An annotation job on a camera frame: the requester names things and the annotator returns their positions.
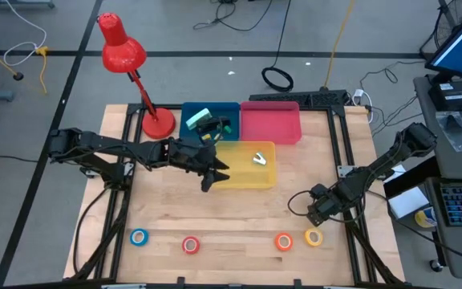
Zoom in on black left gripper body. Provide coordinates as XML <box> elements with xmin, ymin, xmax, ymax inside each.
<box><xmin>168</xmin><ymin>137</ymin><xmax>218</xmax><ymax>180</ymax></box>

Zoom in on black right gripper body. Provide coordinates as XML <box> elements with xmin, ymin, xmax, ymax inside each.
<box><xmin>306</xmin><ymin>183</ymin><xmax>339</xmax><ymax>228</ymax></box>

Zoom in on black stapler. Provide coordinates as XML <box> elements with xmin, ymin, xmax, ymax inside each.
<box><xmin>195</xmin><ymin>116</ymin><xmax>233</xmax><ymax>135</ymax></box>

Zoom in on mint green stapler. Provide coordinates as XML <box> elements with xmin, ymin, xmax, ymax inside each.
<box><xmin>184</xmin><ymin>107</ymin><xmax>213</xmax><ymax>131</ymax></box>

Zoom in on orange tape roll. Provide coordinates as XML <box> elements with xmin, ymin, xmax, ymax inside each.
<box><xmin>274</xmin><ymin>232</ymin><xmax>294</xmax><ymax>252</ymax></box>

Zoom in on red tape roll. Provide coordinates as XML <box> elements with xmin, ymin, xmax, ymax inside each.
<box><xmin>181</xmin><ymin>235</ymin><xmax>201</xmax><ymax>255</ymax></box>

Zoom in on yellow translucent plastic bin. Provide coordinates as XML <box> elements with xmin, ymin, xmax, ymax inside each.
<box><xmin>210</xmin><ymin>140</ymin><xmax>278</xmax><ymax>190</ymax></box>

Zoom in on blue plastic bin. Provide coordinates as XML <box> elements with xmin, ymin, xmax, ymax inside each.
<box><xmin>179</xmin><ymin>101</ymin><xmax>242</xmax><ymax>146</ymax></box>

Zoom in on pink plastic bin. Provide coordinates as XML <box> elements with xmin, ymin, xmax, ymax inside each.
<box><xmin>240</xmin><ymin>100</ymin><xmax>303</xmax><ymax>146</ymax></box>

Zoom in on white box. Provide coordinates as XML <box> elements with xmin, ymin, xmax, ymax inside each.
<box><xmin>387</xmin><ymin>185</ymin><xmax>432</xmax><ymax>220</ymax></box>

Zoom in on black flat panel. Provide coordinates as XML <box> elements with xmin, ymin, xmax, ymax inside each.
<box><xmin>382</xmin><ymin>167</ymin><xmax>443</xmax><ymax>201</ymax></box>

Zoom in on black power strip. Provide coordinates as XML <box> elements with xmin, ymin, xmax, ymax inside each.
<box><xmin>249</xmin><ymin>92</ymin><xmax>313</xmax><ymax>104</ymax></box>

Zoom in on black box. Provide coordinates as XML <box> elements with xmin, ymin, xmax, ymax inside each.
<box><xmin>310</xmin><ymin>88</ymin><xmax>351</xmax><ymax>108</ymax></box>

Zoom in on red desk lamp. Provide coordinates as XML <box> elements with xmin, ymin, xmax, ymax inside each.
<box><xmin>96</xmin><ymin>11</ymin><xmax>177</xmax><ymax>140</ymax></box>

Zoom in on grey side desk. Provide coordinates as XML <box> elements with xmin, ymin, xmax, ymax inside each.
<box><xmin>413</xmin><ymin>74</ymin><xmax>462</xmax><ymax>281</ymax></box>

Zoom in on clear plastic bag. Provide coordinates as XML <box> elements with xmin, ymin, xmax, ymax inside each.
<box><xmin>434</xmin><ymin>111</ymin><xmax>462</xmax><ymax>153</ymax></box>

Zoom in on black mini computer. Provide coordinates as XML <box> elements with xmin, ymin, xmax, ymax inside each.
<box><xmin>428</xmin><ymin>80</ymin><xmax>462</xmax><ymax>112</ymax></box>

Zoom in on yellow pole with black foot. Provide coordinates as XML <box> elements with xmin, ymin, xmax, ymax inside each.
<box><xmin>0</xmin><ymin>37</ymin><xmax>26</xmax><ymax>82</ymax></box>

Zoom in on black floor fan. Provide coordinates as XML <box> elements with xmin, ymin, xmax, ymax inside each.
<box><xmin>418</xmin><ymin>0</ymin><xmax>462</xmax><ymax>61</ymax></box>

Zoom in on grey rolling platform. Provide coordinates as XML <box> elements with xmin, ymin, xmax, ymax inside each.
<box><xmin>0</xmin><ymin>0</ymin><xmax>56</xmax><ymax>11</ymax></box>

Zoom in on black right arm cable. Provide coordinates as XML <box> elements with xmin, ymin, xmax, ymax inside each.
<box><xmin>287</xmin><ymin>189</ymin><xmax>316</xmax><ymax>218</ymax></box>

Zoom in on black cable bundle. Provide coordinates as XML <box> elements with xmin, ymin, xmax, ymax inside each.
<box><xmin>71</xmin><ymin>186</ymin><xmax>132</xmax><ymax>282</ymax></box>
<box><xmin>336</xmin><ymin>191</ymin><xmax>403</xmax><ymax>285</ymax></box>

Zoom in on black aluminium table frame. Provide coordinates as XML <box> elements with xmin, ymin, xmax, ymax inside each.
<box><xmin>64</xmin><ymin>102</ymin><xmax>407</xmax><ymax>289</ymax></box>

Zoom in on black coiled cable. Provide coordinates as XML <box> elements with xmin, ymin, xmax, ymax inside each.
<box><xmin>261</xmin><ymin>0</ymin><xmax>295</xmax><ymax>93</ymax></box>

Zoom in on white charger with cable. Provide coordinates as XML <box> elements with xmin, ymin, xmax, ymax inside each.
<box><xmin>352</xmin><ymin>88</ymin><xmax>375</xmax><ymax>124</ymax></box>

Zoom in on black tangled floor cable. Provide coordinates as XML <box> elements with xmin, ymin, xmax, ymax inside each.
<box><xmin>192</xmin><ymin>0</ymin><xmax>274</xmax><ymax>33</ymax></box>

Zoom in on black floor cables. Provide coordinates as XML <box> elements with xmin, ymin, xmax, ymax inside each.
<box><xmin>359</xmin><ymin>59</ymin><xmax>427</xmax><ymax>138</ymax></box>

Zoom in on yellow hanging cable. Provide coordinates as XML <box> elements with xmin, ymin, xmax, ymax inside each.
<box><xmin>324</xmin><ymin>0</ymin><xmax>356</xmax><ymax>91</ymax></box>

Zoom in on yellow cable with plug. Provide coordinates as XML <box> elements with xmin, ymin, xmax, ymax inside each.
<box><xmin>35</xmin><ymin>45</ymin><xmax>51</xmax><ymax>94</ymax></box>

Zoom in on white floor cable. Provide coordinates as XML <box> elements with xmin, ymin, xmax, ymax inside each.
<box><xmin>3</xmin><ymin>0</ymin><xmax>49</xmax><ymax>67</ymax></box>

